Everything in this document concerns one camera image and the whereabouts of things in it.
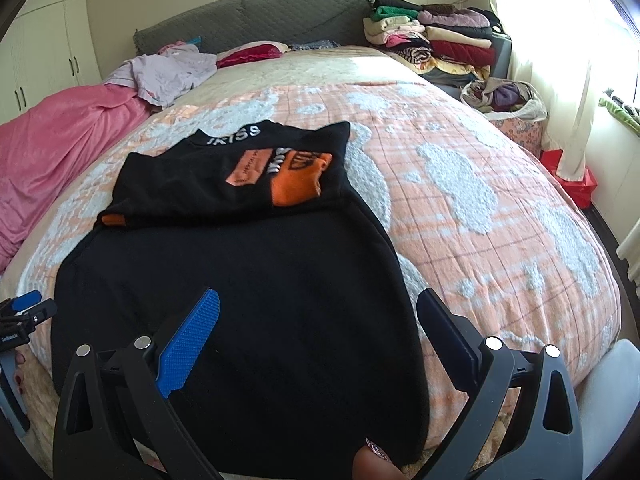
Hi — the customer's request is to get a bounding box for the black sweater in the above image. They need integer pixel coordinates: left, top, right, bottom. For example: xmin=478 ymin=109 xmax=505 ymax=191
xmin=50 ymin=120 xmax=431 ymax=466

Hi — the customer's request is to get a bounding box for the beige bedspread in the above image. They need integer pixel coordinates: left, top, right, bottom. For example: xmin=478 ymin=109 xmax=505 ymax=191
xmin=0 ymin=45 xmax=451 ymax=301

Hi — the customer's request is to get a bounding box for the grey quilted headboard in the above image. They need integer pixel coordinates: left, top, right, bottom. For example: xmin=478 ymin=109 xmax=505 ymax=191
xmin=132 ymin=0 xmax=376 ymax=56

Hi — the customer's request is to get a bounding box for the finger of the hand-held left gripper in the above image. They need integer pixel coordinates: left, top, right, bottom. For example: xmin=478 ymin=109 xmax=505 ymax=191
xmin=0 ymin=299 xmax=58 ymax=333
xmin=0 ymin=290 xmax=43 ymax=313

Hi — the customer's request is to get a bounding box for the green cloth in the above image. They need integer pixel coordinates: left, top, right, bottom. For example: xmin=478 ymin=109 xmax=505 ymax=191
xmin=600 ymin=89 xmax=640 ymax=136

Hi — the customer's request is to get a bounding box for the red pillow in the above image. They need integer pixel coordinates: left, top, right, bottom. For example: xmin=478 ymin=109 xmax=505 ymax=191
xmin=216 ymin=42 xmax=288 ymax=69

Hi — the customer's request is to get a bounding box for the pink floral box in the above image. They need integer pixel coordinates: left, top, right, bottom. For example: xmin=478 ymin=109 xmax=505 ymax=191
xmin=487 ymin=112 xmax=546 ymax=158

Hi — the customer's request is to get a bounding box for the white cushion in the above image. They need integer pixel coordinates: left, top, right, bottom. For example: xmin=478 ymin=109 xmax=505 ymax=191
xmin=570 ymin=337 xmax=640 ymax=480

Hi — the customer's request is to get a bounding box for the white bag of clothes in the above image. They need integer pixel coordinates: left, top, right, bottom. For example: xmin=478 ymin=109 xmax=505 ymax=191
xmin=460 ymin=77 xmax=548 ymax=122

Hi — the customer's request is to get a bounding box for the dark patterned pillow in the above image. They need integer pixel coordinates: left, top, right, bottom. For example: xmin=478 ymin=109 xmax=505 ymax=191
xmin=290 ymin=39 xmax=341 ymax=52

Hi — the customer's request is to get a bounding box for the pink duvet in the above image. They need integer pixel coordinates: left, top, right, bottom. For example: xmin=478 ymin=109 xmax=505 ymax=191
xmin=0 ymin=82 xmax=153 ymax=273

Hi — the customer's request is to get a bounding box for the white wardrobe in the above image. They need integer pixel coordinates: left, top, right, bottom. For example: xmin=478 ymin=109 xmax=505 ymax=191
xmin=0 ymin=0 xmax=108 ymax=126

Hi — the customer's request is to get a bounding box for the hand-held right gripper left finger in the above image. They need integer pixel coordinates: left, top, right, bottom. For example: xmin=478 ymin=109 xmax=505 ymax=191
xmin=52 ymin=287 xmax=226 ymax=480

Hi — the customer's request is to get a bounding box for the cream curtain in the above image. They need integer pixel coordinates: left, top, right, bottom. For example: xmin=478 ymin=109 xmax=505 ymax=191
xmin=487 ymin=0 xmax=640 ymax=181

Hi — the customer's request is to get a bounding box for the red box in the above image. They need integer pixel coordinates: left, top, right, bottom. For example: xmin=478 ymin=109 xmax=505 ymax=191
xmin=540 ymin=149 xmax=598 ymax=210

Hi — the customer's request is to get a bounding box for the orange plaid fleece blanket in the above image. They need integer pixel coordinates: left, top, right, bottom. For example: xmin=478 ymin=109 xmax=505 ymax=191
xmin=20 ymin=80 xmax=621 ymax=466

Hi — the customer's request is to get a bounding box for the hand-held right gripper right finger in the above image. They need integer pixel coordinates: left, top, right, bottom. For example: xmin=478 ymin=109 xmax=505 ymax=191
xmin=416 ymin=287 xmax=586 ymax=480

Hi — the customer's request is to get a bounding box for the lilac garment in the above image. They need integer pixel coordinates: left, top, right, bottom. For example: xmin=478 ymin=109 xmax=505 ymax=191
xmin=102 ymin=42 xmax=218 ymax=108

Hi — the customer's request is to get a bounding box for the stack of folded clothes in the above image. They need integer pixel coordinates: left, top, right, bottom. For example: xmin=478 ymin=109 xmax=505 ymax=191
xmin=362 ymin=0 xmax=503 ymax=81

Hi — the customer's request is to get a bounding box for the person's right hand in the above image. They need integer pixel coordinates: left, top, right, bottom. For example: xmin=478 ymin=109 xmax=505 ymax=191
xmin=350 ymin=437 xmax=408 ymax=480

